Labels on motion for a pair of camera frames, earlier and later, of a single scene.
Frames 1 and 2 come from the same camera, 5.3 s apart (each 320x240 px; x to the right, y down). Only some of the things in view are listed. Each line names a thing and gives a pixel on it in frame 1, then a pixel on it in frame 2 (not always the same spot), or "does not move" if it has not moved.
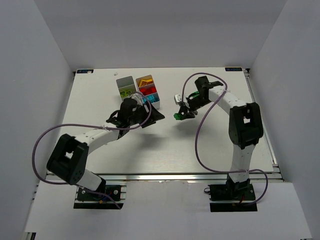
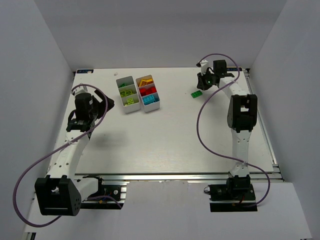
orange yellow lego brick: [145, 82] does not move
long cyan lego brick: [150, 98] does not move
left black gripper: [144, 115] → [100, 104]
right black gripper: [185, 110] → [202, 81]
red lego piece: [149, 90] does not move
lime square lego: [128, 93] does not move
